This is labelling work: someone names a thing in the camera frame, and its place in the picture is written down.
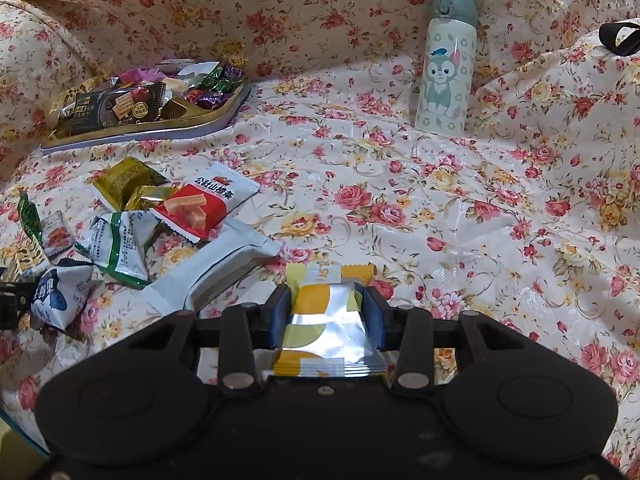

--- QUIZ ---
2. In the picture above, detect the red hawthorn strip packet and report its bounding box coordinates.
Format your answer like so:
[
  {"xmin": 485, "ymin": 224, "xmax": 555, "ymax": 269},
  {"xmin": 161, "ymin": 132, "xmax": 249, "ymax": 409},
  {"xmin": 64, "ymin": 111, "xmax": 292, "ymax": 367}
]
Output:
[{"xmin": 151, "ymin": 162, "xmax": 259, "ymax": 243}]

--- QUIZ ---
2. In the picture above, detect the cartoon cat water bottle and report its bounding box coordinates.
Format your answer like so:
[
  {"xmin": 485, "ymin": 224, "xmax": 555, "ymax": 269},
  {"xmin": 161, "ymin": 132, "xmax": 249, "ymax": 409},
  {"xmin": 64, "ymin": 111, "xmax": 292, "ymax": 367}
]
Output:
[{"xmin": 414, "ymin": 0, "xmax": 478, "ymax": 136}]

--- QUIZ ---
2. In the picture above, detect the white nut snack packet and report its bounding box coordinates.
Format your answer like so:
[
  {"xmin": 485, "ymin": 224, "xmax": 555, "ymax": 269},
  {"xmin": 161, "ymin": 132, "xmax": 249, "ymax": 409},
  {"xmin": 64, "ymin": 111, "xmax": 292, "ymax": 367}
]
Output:
[{"xmin": 40, "ymin": 210, "xmax": 75, "ymax": 258}]

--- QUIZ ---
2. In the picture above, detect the gold green snack packet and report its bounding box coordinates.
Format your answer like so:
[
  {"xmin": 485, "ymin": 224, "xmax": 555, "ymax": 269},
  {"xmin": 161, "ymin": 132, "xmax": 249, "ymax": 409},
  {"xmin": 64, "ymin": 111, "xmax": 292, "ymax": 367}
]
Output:
[{"xmin": 92, "ymin": 157, "xmax": 177, "ymax": 212}]

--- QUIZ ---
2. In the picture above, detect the black cracker packet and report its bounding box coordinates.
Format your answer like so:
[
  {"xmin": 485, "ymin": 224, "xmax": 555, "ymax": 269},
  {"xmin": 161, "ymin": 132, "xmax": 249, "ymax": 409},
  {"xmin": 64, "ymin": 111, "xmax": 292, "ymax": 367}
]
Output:
[{"xmin": 68, "ymin": 82, "xmax": 166, "ymax": 134}]

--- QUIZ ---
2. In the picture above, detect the gold tray full of snacks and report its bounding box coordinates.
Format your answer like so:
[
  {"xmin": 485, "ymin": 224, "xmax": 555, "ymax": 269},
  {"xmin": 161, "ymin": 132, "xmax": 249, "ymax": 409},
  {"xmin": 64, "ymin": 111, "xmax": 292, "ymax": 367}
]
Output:
[{"xmin": 40, "ymin": 60, "xmax": 250, "ymax": 154}]

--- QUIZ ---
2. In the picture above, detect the white long snack packet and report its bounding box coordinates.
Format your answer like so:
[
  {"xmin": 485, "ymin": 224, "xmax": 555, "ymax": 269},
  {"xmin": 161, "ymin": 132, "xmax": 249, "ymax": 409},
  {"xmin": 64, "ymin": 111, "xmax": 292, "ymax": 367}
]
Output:
[{"xmin": 140, "ymin": 219, "xmax": 281, "ymax": 316}]

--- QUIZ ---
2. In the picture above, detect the floral sofa cover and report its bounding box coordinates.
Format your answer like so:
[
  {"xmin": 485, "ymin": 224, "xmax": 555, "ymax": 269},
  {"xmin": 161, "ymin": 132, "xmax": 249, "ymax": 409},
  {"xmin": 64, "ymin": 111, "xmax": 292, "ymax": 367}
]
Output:
[{"xmin": 1, "ymin": 0, "xmax": 639, "ymax": 479}]

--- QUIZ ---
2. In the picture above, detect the green candy wrapper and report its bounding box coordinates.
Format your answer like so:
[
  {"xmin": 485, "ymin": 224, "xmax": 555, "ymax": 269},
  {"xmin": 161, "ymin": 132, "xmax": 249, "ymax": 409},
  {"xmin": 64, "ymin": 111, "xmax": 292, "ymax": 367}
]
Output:
[{"xmin": 17, "ymin": 192, "xmax": 47, "ymax": 264}]

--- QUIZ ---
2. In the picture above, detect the gold empty tin tray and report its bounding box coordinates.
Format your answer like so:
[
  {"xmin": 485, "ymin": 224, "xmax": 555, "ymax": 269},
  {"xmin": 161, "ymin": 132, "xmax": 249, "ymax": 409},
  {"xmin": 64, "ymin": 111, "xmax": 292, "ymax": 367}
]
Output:
[{"xmin": 0, "ymin": 412, "xmax": 50, "ymax": 480}]

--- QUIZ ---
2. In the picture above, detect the green white triangle packet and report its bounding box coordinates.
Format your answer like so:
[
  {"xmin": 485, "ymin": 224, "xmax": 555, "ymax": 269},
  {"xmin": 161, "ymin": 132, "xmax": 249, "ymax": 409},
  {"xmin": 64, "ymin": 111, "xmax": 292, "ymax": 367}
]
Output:
[{"xmin": 75, "ymin": 210, "xmax": 160, "ymax": 289}]

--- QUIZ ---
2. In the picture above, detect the blue white milk packet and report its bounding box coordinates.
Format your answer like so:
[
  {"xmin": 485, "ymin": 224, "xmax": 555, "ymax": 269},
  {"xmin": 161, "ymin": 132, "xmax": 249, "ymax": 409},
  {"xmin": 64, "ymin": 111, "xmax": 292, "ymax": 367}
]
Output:
[{"xmin": 30, "ymin": 258, "xmax": 92, "ymax": 330}]

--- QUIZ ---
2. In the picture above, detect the yellow silver snack packet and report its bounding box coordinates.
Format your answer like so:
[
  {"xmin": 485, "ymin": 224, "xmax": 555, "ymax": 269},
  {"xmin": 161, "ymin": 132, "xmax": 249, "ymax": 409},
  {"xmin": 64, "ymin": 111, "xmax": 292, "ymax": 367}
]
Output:
[{"xmin": 272, "ymin": 263, "xmax": 386, "ymax": 378}]

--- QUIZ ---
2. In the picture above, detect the black strap handle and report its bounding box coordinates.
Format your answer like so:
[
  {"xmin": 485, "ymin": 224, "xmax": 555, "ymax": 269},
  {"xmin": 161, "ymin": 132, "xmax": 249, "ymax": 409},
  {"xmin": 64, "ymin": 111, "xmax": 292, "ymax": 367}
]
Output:
[{"xmin": 599, "ymin": 22, "xmax": 640, "ymax": 56}]

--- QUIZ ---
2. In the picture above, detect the brown patterned snack packet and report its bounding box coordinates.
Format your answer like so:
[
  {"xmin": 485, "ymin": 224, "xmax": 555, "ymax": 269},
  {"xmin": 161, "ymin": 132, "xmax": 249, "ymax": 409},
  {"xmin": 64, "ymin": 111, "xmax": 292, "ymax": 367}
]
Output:
[{"xmin": 1, "ymin": 245, "xmax": 50, "ymax": 283}]

